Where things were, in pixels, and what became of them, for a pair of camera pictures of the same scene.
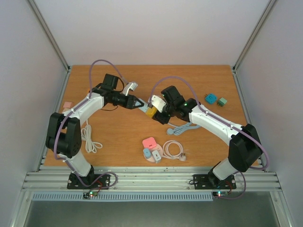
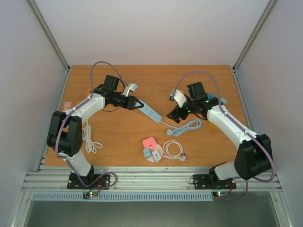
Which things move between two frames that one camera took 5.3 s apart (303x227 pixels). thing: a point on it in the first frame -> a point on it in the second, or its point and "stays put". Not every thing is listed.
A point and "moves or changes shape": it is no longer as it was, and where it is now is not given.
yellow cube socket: [150, 111] moves or changes shape
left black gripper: [130, 101] stays put
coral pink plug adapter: [149, 143] stays put
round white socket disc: [158, 148] stays put
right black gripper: [161, 117] -> [181, 112]
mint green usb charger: [222, 101] stays put
